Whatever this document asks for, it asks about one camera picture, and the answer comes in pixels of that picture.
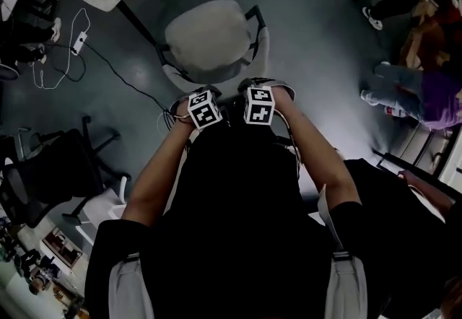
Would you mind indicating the brown cardboard box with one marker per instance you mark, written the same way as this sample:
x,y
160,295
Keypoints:
x,y
422,43

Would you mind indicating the beige upholstered chair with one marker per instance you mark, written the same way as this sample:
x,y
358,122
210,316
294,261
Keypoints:
x,y
209,36

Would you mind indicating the black office chair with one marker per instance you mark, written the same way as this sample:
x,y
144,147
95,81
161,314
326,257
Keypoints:
x,y
54,166

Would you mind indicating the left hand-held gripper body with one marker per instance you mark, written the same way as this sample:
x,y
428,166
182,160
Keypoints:
x,y
204,112

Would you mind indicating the person's black clothes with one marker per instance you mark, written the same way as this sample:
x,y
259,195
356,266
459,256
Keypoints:
x,y
234,220

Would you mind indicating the cluttered white desk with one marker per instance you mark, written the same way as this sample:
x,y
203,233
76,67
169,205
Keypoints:
x,y
97,213

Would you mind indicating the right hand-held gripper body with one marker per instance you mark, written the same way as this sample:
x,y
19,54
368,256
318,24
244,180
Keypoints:
x,y
258,108

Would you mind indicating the person's left forearm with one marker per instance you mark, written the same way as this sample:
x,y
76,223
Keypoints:
x,y
155,173

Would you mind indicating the person's right forearm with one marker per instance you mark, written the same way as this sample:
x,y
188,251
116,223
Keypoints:
x,y
317,158

